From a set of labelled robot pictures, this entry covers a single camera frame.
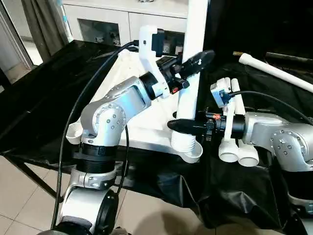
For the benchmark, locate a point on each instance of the white plastic table leg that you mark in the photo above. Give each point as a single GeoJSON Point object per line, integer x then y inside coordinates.
{"type": "Point", "coordinates": [195, 29]}
{"type": "Point", "coordinates": [248, 156]}
{"type": "Point", "coordinates": [228, 152]}
{"type": "Point", "coordinates": [274, 71]}

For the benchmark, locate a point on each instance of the white plastic table top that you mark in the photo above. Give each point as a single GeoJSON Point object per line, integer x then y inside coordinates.
{"type": "Point", "coordinates": [151, 115]}

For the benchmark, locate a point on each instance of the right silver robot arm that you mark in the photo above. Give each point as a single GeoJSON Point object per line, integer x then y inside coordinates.
{"type": "Point", "coordinates": [279, 139]}

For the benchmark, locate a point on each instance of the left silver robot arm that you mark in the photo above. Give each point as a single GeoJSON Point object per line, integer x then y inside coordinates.
{"type": "Point", "coordinates": [112, 112]}

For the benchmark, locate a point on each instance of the white glass-door cabinet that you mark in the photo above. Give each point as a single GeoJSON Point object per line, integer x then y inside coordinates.
{"type": "Point", "coordinates": [98, 12]}

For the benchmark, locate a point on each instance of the grey curtain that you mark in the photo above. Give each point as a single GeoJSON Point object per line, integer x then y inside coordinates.
{"type": "Point", "coordinates": [44, 24]}

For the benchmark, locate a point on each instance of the black plastic mat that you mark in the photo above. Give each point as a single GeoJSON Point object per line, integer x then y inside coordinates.
{"type": "Point", "coordinates": [29, 98]}

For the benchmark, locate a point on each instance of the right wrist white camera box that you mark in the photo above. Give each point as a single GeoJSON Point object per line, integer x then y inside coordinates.
{"type": "Point", "coordinates": [220, 93]}

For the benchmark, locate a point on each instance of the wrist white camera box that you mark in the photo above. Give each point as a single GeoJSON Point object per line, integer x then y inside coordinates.
{"type": "Point", "coordinates": [220, 93]}
{"type": "Point", "coordinates": [146, 44]}

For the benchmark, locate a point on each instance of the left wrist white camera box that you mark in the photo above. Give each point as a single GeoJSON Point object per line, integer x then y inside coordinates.
{"type": "Point", "coordinates": [146, 44]}

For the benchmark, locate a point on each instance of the black metal table frame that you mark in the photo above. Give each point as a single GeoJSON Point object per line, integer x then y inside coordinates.
{"type": "Point", "coordinates": [34, 178]}

